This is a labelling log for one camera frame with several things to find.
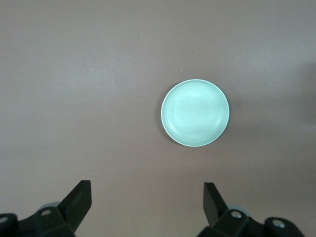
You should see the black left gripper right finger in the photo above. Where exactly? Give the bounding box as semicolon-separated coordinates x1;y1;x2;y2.
198;182;266;237

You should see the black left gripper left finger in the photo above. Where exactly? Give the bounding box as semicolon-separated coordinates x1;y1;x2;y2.
18;180;93;237

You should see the pale green round plate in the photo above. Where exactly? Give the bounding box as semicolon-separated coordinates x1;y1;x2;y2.
160;79;231;148

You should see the brown table cloth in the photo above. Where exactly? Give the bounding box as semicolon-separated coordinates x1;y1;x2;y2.
0;0;316;237

